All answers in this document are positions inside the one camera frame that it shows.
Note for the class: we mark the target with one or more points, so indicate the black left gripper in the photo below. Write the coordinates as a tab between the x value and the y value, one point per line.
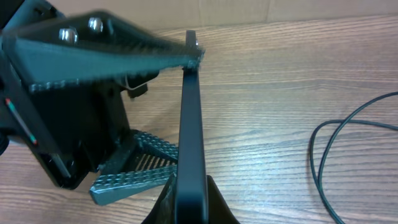
73	129

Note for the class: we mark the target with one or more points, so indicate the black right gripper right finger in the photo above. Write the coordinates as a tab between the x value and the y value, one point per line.
218	210

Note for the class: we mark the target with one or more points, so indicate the Samsung Galaxy smartphone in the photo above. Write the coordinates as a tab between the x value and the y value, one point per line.
191	202

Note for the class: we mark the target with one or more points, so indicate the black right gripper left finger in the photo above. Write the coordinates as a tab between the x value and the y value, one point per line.
163	210

